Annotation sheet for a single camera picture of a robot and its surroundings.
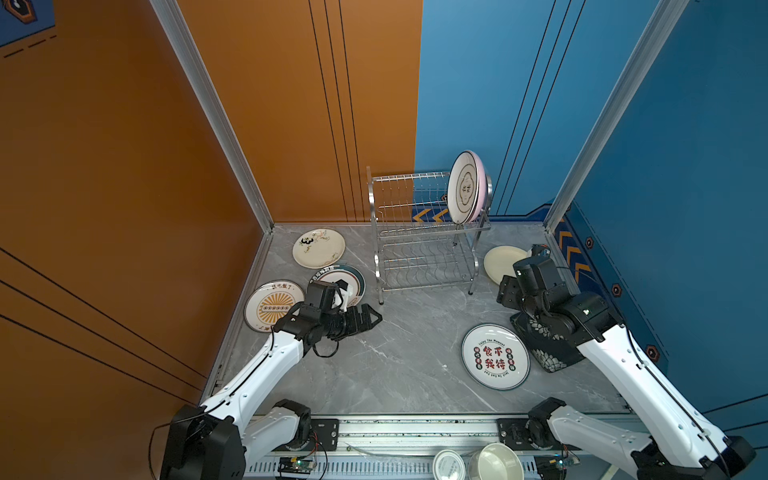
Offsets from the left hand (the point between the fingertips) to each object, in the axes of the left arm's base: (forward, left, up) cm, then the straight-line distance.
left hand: (371, 319), depth 80 cm
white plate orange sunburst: (+13, +35, -13) cm, 39 cm away
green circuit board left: (-31, +17, -14) cm, 38 cm away
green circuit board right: (-30, -47, -12) cm, 57 cm away
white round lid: (-32, -18, -6) cm, 37 cm away
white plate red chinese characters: (-5, -36, -11) cm, 38 cm away
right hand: (+3, -34, +13) cm, 36 cm away
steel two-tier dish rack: (+37, -14, -10) cm, 41 cm away
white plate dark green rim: (+21, +7, -11) cm, 25 cm away
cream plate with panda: (+35, +23, -12) cm, 44 cm away
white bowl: (-30, -31, -10) cm, 45 cm away
